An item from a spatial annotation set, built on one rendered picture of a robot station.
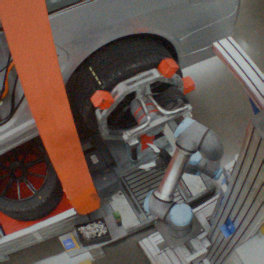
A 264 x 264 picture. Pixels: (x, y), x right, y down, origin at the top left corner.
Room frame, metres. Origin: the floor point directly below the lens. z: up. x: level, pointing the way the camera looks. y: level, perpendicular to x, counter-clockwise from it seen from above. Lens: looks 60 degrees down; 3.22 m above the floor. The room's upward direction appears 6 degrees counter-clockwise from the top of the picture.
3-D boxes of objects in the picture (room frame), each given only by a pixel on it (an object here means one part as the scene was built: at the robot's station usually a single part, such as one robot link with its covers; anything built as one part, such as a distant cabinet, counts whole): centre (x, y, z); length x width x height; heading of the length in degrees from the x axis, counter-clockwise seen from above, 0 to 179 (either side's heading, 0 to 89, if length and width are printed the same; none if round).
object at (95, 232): (0.87, 0.31, 0.51); 0.20 x 0.14 x 0.13; 103
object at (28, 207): (1.37, 0.83, 0.39); 0.66 x 0.66 x 0.24
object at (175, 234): (0.76, -0.20, 0.87); 0.15 x 0.15 x 0.10
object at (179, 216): (0.77, -0.20, 0.98); 0.13 x 0.12 x 0.14; 51
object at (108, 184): (1.43, 0.26, 0.26); 0.42 x 0.18 x 0.35; 22
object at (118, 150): (1.69, -0.01, 0.32); 0.40 x 0.30 x 0.28; 112
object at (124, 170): (1.68, 0.02, 0.13); 0.50 x 0.36 x 0.10; 112
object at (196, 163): (1.10, -0.33, 0.91); 0.11 x 0.08 x 0.11; 51
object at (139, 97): (1.38, -0.02, 1.03); 0.19 x 0.18 x 0.11; 22
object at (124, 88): (1.53, -0.07, 0.85); 0.54 x 0.07 x 0.54; 112
